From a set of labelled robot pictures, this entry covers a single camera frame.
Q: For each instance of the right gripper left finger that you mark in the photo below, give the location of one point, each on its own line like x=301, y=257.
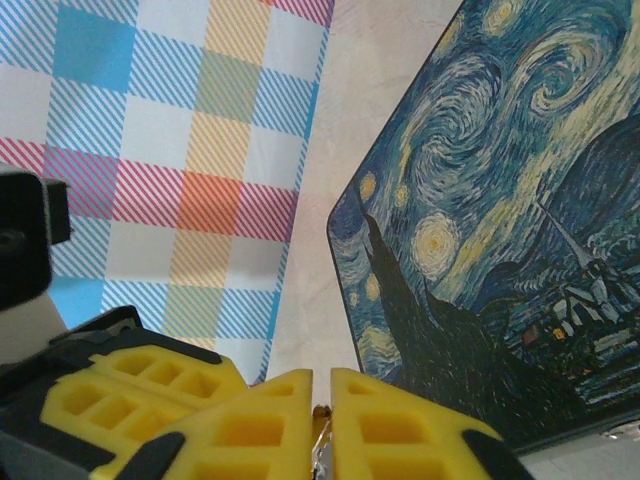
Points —
x=240, y=440

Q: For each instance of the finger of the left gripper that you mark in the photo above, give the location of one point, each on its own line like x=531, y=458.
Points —
x=150, y=380

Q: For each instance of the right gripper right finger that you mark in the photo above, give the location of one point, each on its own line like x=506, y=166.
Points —
x=400, y=440

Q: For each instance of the black box starry night lid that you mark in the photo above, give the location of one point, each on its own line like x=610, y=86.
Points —
x=500, y=200

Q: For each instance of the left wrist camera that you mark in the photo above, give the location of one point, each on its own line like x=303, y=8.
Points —
x=25, y=235

